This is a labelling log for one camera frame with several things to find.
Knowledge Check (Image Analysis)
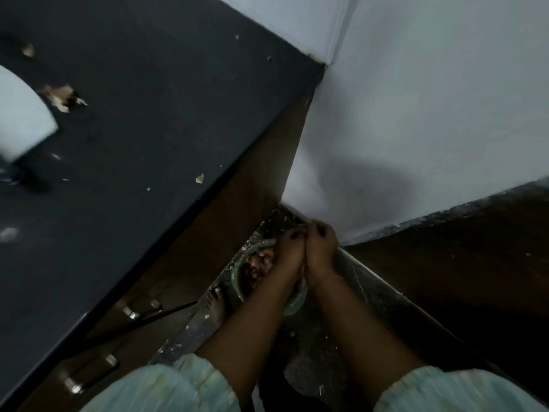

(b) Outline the person's left hand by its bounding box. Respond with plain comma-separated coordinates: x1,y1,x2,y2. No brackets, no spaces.
273,228,307,284

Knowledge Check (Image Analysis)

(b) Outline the person's right hand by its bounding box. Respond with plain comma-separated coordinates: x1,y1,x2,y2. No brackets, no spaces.
303,220,340,288

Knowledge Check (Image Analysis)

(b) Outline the black-handled kitchen knife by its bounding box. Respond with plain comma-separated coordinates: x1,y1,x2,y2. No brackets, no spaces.
0,165,49,195

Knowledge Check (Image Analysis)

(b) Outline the person's left forearm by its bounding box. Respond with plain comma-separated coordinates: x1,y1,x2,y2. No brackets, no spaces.
195,274,302,404

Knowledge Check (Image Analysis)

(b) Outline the person's right forearm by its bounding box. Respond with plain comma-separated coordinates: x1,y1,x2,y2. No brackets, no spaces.
307,273,426,404

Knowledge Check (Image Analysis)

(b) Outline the person's left foot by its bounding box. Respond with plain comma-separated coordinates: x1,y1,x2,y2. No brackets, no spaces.
205,286,228,324

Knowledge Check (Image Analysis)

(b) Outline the green plastic waste bowl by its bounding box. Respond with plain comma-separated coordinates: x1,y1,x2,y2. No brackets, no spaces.
230,239,309,316

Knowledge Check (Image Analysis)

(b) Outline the brown wooden cabinet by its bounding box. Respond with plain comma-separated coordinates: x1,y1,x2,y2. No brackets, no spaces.
17,89,316,412

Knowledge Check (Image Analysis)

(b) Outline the dark brown wooden panel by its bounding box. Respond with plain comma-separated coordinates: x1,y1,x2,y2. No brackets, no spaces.
343,180,549,395

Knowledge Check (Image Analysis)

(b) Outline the white plastic cutting board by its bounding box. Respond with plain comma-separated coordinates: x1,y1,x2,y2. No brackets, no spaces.
0,64,59,164

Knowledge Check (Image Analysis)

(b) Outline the metal cabinet handle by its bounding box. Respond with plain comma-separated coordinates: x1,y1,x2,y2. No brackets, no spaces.
63,354,120,395
122,299,162,320

